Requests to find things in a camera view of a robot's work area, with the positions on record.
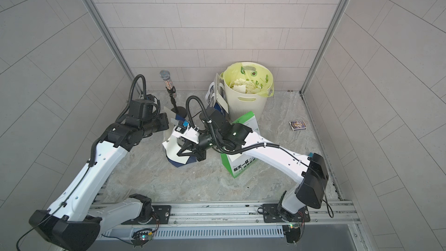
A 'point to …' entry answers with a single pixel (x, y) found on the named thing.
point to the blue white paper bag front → (171, 146)
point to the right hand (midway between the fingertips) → (182, 154)
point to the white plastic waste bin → (241, 104)
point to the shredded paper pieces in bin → (244, 86)
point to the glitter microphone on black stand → (180, 110)
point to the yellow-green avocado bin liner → (251, 71)
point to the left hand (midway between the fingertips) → (171, 116)
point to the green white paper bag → (238, 162)
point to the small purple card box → (298, 125)
